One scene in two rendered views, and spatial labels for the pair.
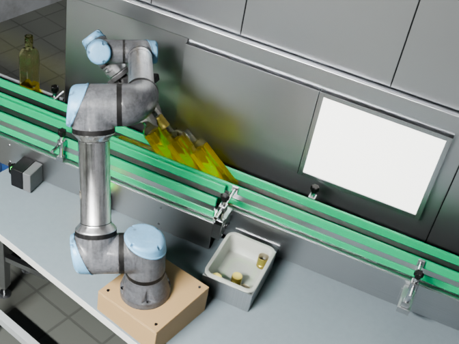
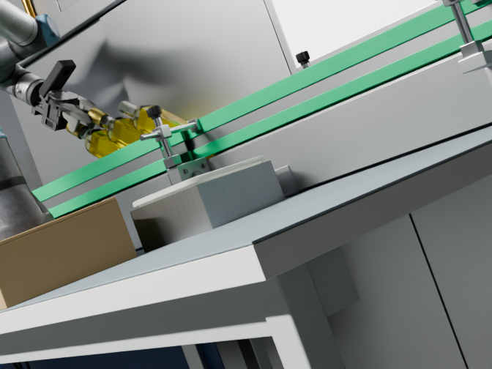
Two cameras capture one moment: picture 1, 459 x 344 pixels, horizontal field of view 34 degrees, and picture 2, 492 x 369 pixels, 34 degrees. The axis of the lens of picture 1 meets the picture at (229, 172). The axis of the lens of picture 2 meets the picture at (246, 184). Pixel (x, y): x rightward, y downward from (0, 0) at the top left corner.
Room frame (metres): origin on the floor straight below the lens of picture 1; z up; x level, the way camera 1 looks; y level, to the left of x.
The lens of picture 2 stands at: (0.42, -0.70, 0.79)
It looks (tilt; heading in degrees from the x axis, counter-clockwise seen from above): 0 degrees down; 22
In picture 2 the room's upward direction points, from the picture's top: 20 degrees counter-clockwise
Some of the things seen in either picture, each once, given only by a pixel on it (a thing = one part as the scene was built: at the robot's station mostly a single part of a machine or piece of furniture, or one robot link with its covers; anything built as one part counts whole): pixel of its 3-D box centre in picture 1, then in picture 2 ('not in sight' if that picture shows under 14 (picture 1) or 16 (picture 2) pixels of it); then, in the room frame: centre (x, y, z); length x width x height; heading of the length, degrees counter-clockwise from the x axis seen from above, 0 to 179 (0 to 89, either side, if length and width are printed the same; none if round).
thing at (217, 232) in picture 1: (223, 223); (193, 179); (1.88, -0.01, 0.85); 0.09 x 0.04 x 0.07; 164
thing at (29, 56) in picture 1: (29, 67); not in sight; (2.33, 0.80, 1.01); 0.06 x 0.06 x 0.26; 76
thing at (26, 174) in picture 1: (26, 175); not in sight; (1.99, 0.70, 0.79); 0.08 x 0.08 x 0.08; 74
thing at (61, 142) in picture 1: (57, 149); not in sight; (1.98, 0.58, 0.94); 0.07 x 0.04 x 0.13; 164
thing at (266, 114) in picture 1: (303, 130); (261, 6); (2.07, -0.21, 1.15); 0.90 x 0.03 x 0.34; 74
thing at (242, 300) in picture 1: (241, 265); (217, 201); (1.76, -0.10, 0.79); 0.27 x 0.17 x 0.08; 164
